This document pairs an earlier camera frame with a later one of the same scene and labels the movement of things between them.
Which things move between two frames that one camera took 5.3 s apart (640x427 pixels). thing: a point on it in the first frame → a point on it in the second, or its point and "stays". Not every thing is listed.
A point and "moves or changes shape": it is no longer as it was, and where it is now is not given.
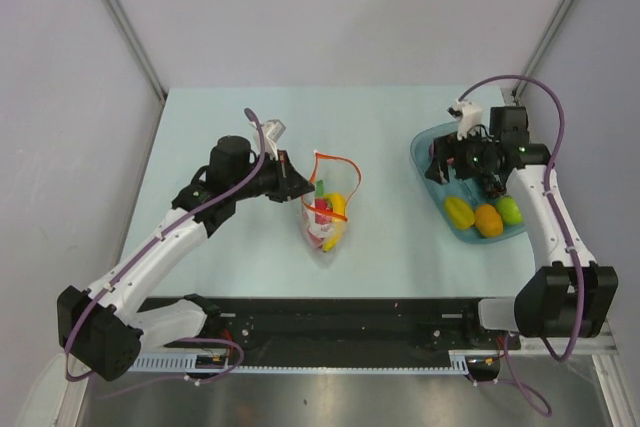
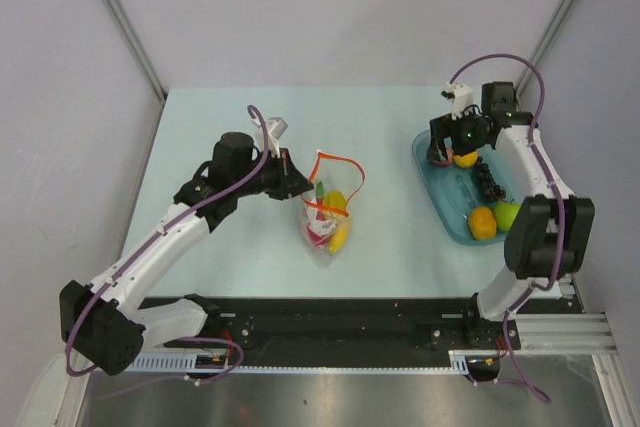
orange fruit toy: (488, 221) moves or changes shape
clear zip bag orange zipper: (335, 180) stays
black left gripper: (289, 184) stays
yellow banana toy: (338, 202) → (338, 240)
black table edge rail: (345, 326) stays
